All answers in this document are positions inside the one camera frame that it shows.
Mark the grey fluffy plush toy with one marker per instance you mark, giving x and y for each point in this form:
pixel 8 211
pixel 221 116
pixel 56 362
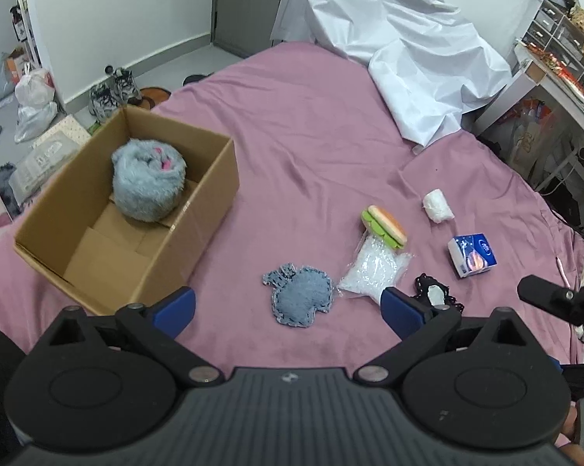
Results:
pixel 146 182

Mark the clear bag of white beads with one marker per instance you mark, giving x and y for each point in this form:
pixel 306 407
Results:
pixel 372 269

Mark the grey drawer organizer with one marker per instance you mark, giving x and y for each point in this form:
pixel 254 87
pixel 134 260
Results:
pixel 549 29

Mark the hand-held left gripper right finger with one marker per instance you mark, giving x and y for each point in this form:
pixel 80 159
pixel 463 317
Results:
pixel 402 311

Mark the orange cardboard box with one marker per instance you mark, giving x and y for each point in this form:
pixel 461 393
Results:
pixel 16 65

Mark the clear wrapped grey package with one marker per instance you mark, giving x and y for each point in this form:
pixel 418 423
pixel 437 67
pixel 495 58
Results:
pixel 39 165

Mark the white storage rack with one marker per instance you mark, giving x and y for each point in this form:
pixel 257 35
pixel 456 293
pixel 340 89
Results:
pixel 25 29

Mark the dotted cream package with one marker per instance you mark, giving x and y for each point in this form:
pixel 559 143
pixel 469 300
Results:
pixel 61 131

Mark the black lace pad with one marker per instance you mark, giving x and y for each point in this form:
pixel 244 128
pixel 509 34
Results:
pixel 437 291

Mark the squishy hamburger toy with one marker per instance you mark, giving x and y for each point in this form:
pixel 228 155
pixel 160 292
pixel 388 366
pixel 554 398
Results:
pixel 385 225

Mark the beige tote bag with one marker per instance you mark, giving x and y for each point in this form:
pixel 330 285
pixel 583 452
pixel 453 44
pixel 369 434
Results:
pixel 527 136

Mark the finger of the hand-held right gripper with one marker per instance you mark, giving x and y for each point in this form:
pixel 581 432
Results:
pixel 546 296

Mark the white soft wad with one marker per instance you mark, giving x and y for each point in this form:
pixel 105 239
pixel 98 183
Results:
pixel 437 206

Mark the grey sneaker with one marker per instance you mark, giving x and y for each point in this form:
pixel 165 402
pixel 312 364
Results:
pixel 124 85
pixel 102 104

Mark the person's right hand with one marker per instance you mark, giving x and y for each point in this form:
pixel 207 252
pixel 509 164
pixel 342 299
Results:
pixel 569 424

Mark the blue tissue pack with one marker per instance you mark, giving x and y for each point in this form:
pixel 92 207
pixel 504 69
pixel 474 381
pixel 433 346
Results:
pixel 471 255

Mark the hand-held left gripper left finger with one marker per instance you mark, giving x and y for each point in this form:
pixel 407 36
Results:
pixel 175 311

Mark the white cover sheet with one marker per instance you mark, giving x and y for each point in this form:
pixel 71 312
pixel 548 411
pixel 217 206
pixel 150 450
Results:
pixel 408 43

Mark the white plastic bag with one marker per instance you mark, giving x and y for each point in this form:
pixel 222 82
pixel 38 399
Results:
pixel 34 102

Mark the brown cardboard box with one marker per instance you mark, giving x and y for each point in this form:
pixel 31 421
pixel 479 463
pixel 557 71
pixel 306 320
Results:
pixel 102 257

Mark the grey-blue knitted pad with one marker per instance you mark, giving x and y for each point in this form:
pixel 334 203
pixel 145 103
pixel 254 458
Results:
pixel 299 298

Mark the white desk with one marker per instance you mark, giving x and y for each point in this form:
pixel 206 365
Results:
pixel 558 92

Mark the grey fuzzy rug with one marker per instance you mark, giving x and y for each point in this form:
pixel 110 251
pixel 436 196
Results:
pixel 5 184

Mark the grey door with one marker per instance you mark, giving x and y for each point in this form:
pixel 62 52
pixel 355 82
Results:
pixel 248 5

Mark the black slipper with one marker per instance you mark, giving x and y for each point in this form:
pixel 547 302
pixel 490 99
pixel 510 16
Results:
pixel 195 79

